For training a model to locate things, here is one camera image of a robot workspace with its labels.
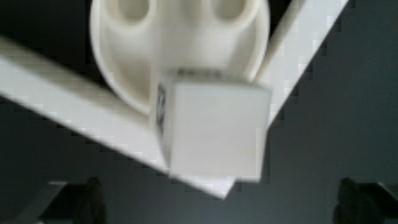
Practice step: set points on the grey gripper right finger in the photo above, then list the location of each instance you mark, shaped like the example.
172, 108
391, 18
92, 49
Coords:
366, 202

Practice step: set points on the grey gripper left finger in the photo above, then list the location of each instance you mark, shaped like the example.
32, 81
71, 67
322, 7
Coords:
66, 204

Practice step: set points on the white stool leg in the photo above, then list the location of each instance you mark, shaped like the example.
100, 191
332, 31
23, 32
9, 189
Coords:
210, 119

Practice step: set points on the white round stool seat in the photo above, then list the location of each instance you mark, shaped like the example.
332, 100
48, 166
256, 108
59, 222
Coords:
158, 34

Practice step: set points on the white U-shaped fence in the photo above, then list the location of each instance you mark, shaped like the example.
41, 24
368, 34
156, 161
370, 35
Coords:
52, 91

